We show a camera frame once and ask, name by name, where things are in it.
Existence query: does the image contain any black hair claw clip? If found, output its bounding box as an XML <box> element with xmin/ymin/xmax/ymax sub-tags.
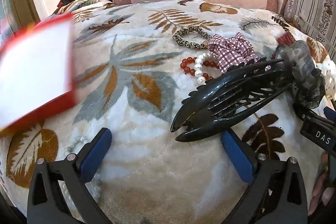
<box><xmin>170</xmin><ymin>59</ymin><xmax>293</xmax><ymax>143</ymax></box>

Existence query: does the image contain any leopard print hair tie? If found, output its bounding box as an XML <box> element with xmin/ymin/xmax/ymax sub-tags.
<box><xmin>172</xmin><ymin>26</ymin><xmax>212</xmax><ymax>49</ymax></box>

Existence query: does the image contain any red bead bracelet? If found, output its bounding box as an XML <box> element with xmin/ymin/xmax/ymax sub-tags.
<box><xmin>180</xmin><ymin>56</ymin><xmax>219</xmax><ymax>81</ymax></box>

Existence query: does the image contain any grey sheer scrunchie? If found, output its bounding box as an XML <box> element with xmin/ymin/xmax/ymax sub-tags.
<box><xmin>274</xmin><ymin>40</ymin><xmax>326</xmax><ymax>109</ymax></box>

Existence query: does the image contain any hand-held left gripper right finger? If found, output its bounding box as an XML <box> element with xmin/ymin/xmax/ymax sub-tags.
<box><xmin>220</xmin><ymin>127</ymin><xmax>308</xmax><ymax>224</ymax></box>

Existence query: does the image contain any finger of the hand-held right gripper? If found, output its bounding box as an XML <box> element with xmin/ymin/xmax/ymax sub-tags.
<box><xmin>293</xmin><ymin>103</ymin><xmax>336</xmax><ymax>123</ymax></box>

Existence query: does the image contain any person's right hand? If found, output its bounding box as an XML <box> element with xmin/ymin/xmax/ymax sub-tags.
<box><xmin>308</xmin><ymin>174</ymin><xmax>336</xmax><ymax>215</ymax></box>

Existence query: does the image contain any red plaid scrunchie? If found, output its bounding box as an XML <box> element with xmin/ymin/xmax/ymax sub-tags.
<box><xmin>207</xmin><ymin>32</ymin><xmax>271</xmax><ymax>75</ymax></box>

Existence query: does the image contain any leaf print plush blanket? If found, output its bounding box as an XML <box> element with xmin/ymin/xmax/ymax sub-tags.
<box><xmin>0</xmin><ymin>0</ymin><xmax>336</xmax><ymax>224</ymax></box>

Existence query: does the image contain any red box with white inside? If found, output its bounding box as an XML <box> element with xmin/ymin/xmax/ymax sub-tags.
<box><xmin>0</xmin><ymin>13</ymin><xmax>77</xmax><ymax>135</ymax></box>

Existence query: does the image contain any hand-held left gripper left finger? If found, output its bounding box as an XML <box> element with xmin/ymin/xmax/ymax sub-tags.
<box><xmin>27</xmin><ymin>127</ymin><xmax>113</xmax><ymax>224</ymax></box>

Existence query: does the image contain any pearl bracelet with green beads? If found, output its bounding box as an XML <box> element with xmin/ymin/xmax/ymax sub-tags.
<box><xmin>62</xmin><ymin>135</ymin><xmax>103</xmax><ymax>203</ymax></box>

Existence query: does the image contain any white pearl bracelet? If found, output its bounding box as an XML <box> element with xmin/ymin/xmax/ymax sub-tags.
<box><xmin>194</xmin><ymin>53</ymin><xmax>214</xmax><ymax>86</ymax></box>

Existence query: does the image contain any striped floral cushion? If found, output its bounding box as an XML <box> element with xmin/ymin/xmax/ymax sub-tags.
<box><xmin>285</xmin><ymin>0</ymin><xmax>336</xmax><ymax>48</ymax></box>

